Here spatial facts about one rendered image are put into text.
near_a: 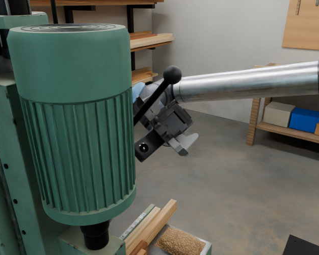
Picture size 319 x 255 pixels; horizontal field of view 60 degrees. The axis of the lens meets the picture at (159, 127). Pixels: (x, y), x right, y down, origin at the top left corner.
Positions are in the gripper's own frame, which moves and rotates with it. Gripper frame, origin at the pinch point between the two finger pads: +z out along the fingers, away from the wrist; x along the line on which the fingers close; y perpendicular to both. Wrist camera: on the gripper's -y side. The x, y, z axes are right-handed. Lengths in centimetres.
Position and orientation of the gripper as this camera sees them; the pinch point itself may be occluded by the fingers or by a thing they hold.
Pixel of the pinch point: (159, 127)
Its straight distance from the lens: 55.0
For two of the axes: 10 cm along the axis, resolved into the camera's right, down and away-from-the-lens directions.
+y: 7.6, -6.5, 0.3
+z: -0.4, -0.9, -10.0
